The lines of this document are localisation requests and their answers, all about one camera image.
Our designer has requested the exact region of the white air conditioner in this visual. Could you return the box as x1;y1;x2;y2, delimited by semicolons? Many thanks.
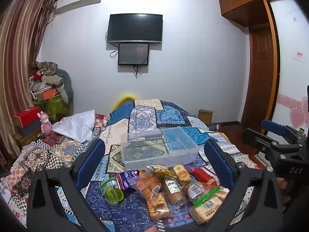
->
55;0;104;15

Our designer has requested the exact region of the pile of clothes and boxes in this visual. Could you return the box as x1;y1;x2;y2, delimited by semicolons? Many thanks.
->
30;69;74;104

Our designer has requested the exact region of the small black wall monitor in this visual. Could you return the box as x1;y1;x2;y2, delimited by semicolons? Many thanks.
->
118;43;149;66

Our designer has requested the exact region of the wooden overhead cabinet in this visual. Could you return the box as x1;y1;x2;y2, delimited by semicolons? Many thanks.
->
219;0;294;27

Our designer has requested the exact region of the red box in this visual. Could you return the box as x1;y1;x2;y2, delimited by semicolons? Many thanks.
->
14;106;40;127

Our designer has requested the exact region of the green jelly cup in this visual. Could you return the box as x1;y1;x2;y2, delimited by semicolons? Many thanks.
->
99;177;125;205

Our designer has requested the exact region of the patchwork blanket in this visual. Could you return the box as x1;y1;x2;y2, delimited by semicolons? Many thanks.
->
0;99;259;232

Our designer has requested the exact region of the orange fried snack bag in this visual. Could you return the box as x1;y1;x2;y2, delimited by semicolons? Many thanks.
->
132;170;171;221

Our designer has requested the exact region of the clear plastic container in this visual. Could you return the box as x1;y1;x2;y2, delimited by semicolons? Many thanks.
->
121;127;199;171

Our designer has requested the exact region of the black wall television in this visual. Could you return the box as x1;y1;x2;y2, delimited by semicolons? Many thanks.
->
107;14;163;44

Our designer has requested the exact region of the purple snack packet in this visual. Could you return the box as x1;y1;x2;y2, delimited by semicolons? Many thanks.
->
116;169;140;190

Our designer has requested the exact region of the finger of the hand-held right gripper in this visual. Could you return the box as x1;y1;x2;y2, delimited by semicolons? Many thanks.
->
261;119;305;142
242;128;300;156

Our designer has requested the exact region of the white pillow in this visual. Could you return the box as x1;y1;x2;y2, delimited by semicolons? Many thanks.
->
52;109;96;142

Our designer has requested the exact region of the green patterned box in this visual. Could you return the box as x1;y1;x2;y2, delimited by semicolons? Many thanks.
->
45;95;69;122

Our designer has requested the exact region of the wooden door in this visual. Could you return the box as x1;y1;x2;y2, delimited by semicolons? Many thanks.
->
241;26;274;131

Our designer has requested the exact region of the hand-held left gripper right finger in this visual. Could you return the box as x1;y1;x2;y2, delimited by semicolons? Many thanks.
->
204;139;284;232

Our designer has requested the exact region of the person's right hand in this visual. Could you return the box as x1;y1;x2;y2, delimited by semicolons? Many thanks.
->
277;177;291;207

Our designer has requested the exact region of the striped brown curtain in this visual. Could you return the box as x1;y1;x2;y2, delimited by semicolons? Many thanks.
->
0;0;57;165

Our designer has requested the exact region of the red snack packet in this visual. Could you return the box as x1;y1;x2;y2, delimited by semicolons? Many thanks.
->
188;165;221;186

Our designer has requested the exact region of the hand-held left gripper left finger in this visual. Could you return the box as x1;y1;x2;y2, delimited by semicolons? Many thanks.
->
26;138;107;232

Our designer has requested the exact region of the grey box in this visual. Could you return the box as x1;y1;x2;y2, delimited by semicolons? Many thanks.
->
17;121;42;137

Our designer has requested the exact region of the yellow fuzzy object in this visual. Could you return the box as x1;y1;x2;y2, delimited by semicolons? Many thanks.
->
113;93;138;109

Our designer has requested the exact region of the small cake packet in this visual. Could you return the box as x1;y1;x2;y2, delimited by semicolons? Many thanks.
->
172;164;192;182

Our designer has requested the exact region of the green-striped biscuit bag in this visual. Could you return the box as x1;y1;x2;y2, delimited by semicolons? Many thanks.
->
182;182;230;225

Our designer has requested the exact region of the patterned cloth bag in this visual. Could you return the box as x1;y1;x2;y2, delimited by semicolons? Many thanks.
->
36;61;58;76

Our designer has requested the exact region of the cardboard box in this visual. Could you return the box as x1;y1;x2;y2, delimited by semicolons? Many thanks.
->
198;109;213;125

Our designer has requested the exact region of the pink toy figure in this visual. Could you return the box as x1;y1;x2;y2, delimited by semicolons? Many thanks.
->
37;111;52;139

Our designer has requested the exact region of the orange box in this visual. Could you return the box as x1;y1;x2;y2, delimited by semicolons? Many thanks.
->
36;88;58;102

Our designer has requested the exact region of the round biscuit packet white label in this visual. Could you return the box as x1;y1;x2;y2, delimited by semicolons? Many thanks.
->
160;174;191;206

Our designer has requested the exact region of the wooden nightstand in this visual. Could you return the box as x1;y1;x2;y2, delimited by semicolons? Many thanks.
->
13;130;42;150

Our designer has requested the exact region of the yellow patterned snack packet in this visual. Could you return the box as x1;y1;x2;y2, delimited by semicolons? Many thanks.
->
147;164;177;178

